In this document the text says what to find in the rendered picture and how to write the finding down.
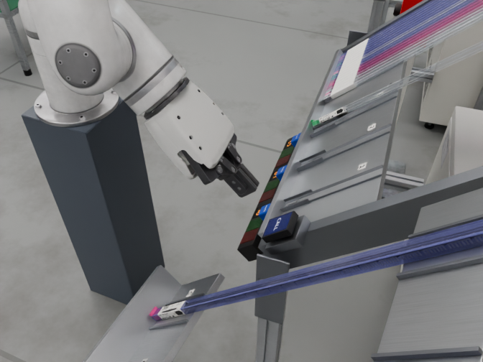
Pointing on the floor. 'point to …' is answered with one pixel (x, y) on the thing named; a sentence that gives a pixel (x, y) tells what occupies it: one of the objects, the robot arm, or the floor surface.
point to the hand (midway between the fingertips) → (241, 181)
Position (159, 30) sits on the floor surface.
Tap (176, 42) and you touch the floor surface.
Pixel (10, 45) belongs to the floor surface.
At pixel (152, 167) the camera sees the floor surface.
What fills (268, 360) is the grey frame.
